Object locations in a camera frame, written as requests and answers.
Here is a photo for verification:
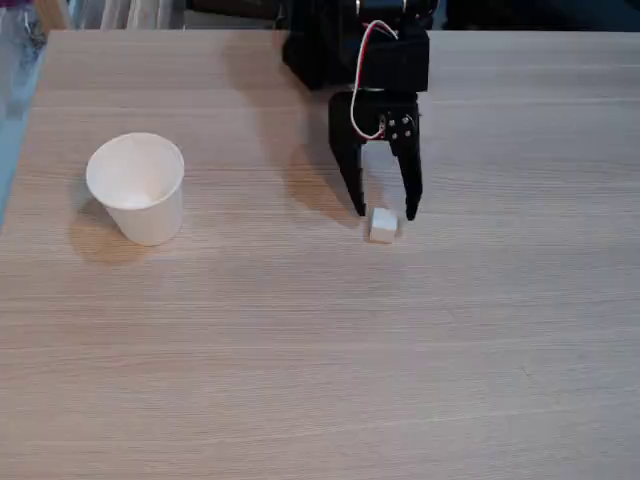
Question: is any small white block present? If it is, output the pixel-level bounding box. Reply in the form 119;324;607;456
368;206;400;245

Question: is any wooden furniture leg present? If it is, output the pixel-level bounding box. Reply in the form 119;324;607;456
35;0;70;31

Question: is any white paper cup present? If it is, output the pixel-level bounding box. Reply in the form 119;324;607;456
84;131;186;247

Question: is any red white gripper cable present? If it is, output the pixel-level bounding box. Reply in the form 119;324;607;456
349;19;401;142

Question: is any pale hanging fabric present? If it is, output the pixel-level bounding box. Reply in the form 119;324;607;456
69;0;187;31

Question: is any dark background furniture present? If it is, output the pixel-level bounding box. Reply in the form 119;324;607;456
430;0;640;33

